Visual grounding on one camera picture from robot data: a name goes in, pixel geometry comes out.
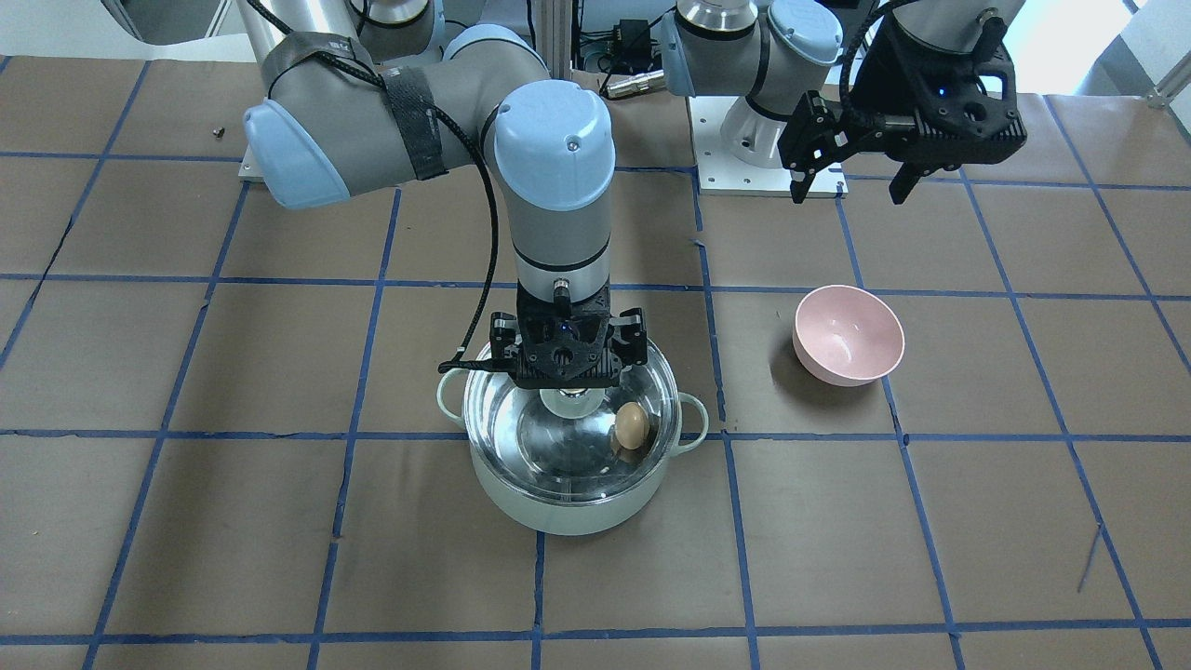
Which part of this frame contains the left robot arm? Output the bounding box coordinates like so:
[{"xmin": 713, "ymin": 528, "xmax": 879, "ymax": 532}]
[{"xmin": 657, "ymin": 1, "xmax": 1028, "ymax": 205}]

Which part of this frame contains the pink bowl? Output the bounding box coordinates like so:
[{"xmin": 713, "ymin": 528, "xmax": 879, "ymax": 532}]
[{"xmin": 792, "ymin": 284, "xmax": 906, "ymax": 387}]

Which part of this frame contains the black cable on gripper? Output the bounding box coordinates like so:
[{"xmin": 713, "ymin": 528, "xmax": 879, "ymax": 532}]
[{"xmin": 838, "ymin": 0, "xmax": 922, "ymax": 123}]

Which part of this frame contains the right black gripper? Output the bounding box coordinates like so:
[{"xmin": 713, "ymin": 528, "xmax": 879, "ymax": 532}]
[{"xmin": 490, "ymin": 283, "xmax": 649, "ymax": 390}]

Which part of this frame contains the aluminium frame post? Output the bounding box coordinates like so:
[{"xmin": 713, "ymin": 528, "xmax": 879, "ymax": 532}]
[{"xmin": 526, "ymin": 0, "xmax": 576, "ymax": 81}]

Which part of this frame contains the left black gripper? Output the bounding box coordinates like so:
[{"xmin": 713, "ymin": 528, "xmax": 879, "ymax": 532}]
[{"xmin": 778, "ymin": 13, "xmax": 1028, "ymax": 205}]

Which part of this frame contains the black power adapter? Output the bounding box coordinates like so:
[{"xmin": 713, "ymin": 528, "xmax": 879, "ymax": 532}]
[{"xmin": 611, "ymin": 19, "xmax": 651, "ymax": 54}]

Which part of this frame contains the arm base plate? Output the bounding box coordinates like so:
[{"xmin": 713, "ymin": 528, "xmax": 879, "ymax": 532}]
[
  {"xmin": 237, "ymin": 93, "xmax": 270, "ymax": 184},
  {"xmin": 688, "ymin": 95, "xmax": 791, "ymax": 196}
]

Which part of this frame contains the glass pot lid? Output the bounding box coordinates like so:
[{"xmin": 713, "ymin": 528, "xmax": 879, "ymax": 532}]
[{"xmin": 461, "ymin": 342, "xmax": 682, "ymax": 506}]

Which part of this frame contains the pale green electric pot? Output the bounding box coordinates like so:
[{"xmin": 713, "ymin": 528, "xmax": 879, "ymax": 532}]
[{"xmin": 449, "ymin": 343, "xmax": 709, "ymax": 537}]

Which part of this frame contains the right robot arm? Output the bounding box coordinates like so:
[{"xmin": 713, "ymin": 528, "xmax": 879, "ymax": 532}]
[{"xmin": 238, "ymin": 1, "xmax": 649, "ymax": 390}]

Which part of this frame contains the brown egg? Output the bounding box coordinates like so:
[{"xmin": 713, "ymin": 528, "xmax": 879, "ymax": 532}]
[{"xmin": 613, "ymin": 400, "xmax": 650, "ymax": 452}]

